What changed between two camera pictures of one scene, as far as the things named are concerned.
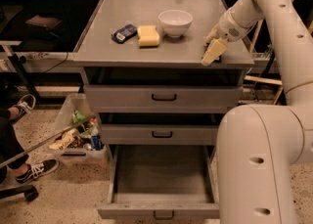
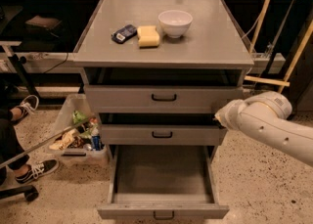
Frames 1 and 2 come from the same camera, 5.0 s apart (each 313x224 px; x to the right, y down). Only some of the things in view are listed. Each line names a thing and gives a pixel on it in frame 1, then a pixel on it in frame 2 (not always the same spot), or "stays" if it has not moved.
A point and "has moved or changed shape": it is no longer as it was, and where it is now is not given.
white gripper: [228, 29] to [235, 112]
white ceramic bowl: [175, 22] stays
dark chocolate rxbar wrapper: [216, 60] has moved or changed shape
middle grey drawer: [159, 134] stays
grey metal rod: [5, 162] stays
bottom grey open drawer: [159, 181] stays
